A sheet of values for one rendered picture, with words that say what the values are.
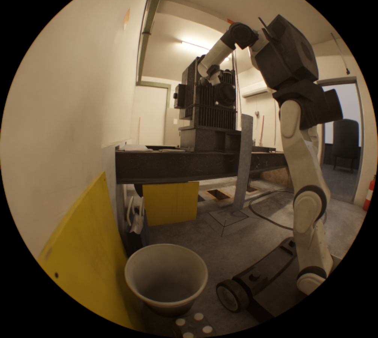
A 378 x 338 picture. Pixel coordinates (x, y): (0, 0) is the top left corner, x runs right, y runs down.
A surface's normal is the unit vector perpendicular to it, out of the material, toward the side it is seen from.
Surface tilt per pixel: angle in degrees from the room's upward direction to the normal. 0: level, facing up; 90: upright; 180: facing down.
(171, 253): 87
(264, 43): 143
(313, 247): 90
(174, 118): 90
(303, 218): 90
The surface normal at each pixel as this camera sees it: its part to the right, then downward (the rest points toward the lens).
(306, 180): -0.92, -0.02
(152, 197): 0.39, 0.09
